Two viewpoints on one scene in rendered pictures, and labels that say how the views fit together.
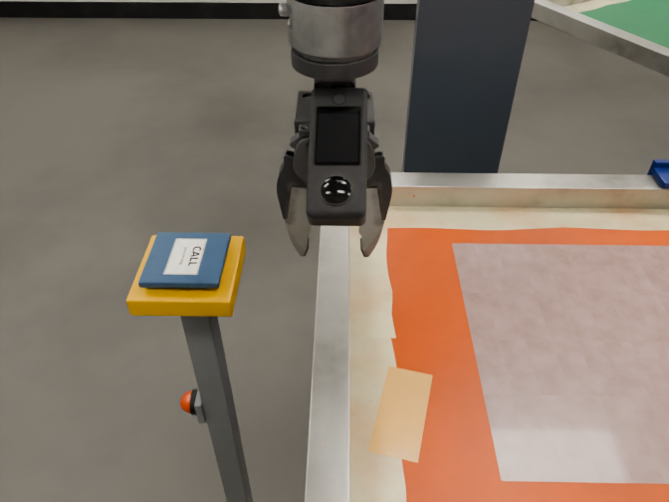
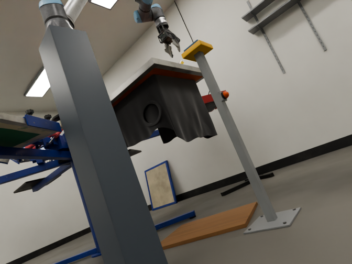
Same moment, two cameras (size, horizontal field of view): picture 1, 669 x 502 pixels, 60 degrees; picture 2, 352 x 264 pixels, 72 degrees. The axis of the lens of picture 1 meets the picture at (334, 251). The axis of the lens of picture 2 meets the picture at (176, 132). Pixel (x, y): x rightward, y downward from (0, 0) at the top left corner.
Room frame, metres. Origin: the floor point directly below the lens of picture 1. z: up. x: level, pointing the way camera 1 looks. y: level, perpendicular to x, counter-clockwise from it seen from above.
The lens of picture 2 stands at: (1.72, 0.70, 0.34)
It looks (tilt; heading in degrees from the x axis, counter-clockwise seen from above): 11 degrees up; 216
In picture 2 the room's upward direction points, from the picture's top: 22 degrees counter-clockwise
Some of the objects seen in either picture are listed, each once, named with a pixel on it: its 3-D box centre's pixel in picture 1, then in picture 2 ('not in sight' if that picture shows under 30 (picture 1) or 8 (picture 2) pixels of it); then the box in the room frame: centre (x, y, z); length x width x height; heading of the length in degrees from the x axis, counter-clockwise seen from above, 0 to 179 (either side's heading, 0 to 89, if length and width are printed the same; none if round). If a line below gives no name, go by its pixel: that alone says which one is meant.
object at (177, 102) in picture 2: not in sight; (187, 108); (0.44, -0.08, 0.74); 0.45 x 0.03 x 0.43; 179
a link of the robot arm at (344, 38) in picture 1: (331, 21); (162, 23); (0.46, 0.00, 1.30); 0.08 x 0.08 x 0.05
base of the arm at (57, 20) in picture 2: not in sight; (59, 31); (1.05, -0.24, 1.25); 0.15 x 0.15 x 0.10
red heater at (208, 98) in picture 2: not in sight; (197, 107); (-0.80, -0.69, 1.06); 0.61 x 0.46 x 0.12; 149
